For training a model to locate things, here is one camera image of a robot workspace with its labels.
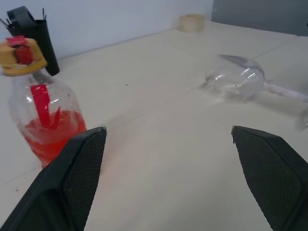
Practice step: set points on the beige tape roll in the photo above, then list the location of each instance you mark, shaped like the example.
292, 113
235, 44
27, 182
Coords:
191, 22

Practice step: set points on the black curved band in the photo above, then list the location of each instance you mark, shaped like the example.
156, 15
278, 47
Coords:
21, 15

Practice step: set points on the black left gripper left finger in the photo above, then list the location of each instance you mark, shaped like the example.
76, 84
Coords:
60, 187

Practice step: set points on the dark grey panel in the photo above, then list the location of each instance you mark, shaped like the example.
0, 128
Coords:
260, 14

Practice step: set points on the clear plastic cup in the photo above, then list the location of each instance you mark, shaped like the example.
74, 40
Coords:
243, 81

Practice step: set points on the black cylindrical holder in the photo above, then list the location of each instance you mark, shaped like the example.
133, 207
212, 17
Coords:
47, 45

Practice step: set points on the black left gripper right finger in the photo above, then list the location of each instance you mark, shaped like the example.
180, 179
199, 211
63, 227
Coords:
276, 178

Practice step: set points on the clear bottle with red liquid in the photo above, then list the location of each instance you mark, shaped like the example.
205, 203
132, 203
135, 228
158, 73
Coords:
45, 106

